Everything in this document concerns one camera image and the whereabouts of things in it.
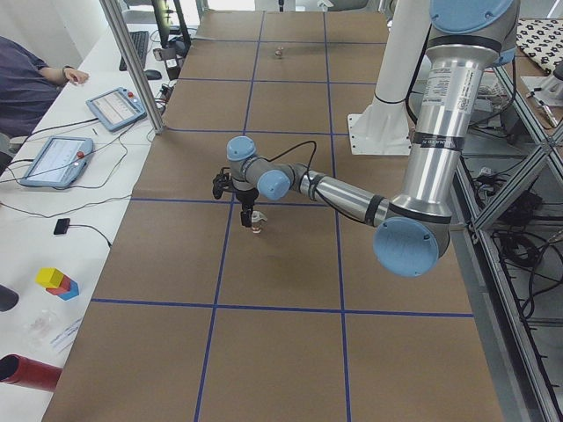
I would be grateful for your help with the yellow block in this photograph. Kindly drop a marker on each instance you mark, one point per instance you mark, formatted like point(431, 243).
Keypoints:
point(49, 277)

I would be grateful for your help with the black white patterned cloth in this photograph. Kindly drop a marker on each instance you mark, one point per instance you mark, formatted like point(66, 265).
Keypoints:
point(541, 40)

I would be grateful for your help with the small black box device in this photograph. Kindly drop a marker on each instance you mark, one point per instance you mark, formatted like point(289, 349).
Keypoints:
point(61, 226)

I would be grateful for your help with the dark grey cylinder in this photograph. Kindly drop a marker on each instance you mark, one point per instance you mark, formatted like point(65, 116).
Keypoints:
point(8, 298)

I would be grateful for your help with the near teach pendant tablet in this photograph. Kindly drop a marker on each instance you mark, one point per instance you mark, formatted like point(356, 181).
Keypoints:
point(61, 160)

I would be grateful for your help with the blue block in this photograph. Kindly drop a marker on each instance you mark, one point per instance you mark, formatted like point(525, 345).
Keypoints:
point(72, 293)

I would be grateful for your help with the aluminium frame rack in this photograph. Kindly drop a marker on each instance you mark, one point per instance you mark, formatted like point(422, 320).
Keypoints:
point(508, 196)

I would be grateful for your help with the clear plastic bag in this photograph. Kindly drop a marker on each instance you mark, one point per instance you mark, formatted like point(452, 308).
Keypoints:
point(40, 328)

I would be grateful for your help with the red block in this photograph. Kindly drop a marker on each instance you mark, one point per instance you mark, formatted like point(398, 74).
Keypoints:
point(63, 288)

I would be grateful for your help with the teach pendant tablet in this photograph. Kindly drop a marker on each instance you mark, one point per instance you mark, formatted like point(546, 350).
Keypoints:
point(117, 108)
point(61, 160)

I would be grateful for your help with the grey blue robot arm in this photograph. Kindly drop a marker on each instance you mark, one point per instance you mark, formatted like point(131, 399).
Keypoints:
point(434, 60)

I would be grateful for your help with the aluminium frame post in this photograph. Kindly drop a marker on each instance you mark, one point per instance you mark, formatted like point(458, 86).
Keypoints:
point(120, 32)

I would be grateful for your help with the red cylinder tube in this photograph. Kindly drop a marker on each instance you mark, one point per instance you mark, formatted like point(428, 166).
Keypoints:
point(24, 372)

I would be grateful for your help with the black computer mouse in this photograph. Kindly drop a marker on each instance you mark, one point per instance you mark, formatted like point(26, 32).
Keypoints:
point(152, 74)

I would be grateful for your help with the person in dark shirt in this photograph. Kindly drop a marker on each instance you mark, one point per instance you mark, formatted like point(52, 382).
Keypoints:
point(29, 86)

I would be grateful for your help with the far teach pendant tablet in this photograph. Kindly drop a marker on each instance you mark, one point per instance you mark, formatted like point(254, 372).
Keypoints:
point(117, 108)

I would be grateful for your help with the black monitor stand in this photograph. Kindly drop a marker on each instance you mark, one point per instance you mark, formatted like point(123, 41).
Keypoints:
point(163, 16)

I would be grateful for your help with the black keyboard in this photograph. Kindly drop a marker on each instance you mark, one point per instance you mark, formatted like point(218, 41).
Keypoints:
point(140, 42)

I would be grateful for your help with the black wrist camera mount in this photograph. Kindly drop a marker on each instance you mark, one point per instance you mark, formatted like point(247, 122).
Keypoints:
point(222, 183)

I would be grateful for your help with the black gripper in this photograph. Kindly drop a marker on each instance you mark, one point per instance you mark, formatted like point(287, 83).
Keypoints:
point(247, 197)

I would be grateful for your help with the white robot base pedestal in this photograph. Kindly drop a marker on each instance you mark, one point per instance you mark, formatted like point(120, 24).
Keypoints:
point(383, 127)

